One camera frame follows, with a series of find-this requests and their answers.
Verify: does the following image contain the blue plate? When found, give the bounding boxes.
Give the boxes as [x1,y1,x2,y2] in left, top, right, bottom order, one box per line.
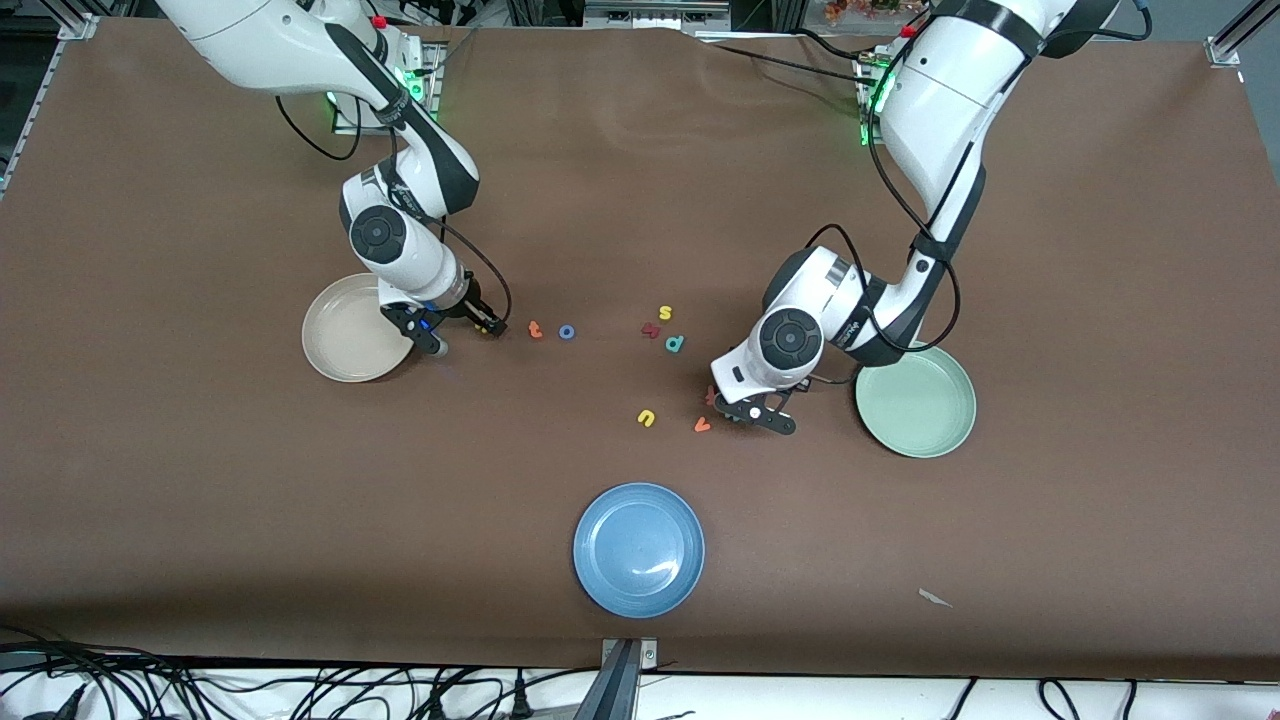
[573,482,706,619]

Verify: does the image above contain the beige brown plate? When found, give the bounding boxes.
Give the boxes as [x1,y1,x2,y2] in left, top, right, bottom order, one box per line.
[301,272,421,384]

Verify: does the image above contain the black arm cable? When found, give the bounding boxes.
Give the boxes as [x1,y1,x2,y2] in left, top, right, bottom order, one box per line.
[275,90,513,331]
[800,60,963,386]

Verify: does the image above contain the black base cable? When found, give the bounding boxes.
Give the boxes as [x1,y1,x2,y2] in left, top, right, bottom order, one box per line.
[795,28,881,63]
[700,42,883,87]

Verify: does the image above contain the silver metal box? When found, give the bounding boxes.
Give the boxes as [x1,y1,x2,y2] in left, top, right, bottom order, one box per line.
[585,0,731,29]

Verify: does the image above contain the pale green plate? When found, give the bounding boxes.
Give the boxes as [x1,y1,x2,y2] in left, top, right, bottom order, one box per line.
[855,340,978,460]

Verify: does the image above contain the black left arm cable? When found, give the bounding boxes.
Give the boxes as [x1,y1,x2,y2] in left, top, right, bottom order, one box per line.
[800,60,963,386]

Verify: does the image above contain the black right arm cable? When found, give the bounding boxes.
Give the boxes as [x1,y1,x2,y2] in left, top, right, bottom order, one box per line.
[275,90,513,331]

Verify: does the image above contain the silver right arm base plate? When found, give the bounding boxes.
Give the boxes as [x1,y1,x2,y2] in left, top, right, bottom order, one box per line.
[330,40,443,136]

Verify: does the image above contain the black aluminium frame post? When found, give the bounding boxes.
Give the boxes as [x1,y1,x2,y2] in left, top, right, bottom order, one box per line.
[732,0,806,31]

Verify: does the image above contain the grey aluminium profile post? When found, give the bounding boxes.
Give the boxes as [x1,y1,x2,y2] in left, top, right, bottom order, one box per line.
[575,640,641,720]

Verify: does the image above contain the silver metal bracket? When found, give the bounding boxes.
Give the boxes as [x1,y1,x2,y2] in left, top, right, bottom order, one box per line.
[600,637,659,669]

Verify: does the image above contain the orange artificial flowers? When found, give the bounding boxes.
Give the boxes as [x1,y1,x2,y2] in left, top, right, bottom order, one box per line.
[825,0,901,26]

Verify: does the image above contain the silver aluminium table rail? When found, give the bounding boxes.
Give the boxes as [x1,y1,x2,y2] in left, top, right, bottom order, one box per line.
[1205,0,1280,69]
[0,12,98,201]

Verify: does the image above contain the brown table cover sheet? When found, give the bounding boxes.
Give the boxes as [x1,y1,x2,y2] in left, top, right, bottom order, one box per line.
[0,15,1280,681]

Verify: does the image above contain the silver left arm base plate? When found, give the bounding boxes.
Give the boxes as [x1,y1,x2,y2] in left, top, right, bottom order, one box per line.
[855,50,896,147]

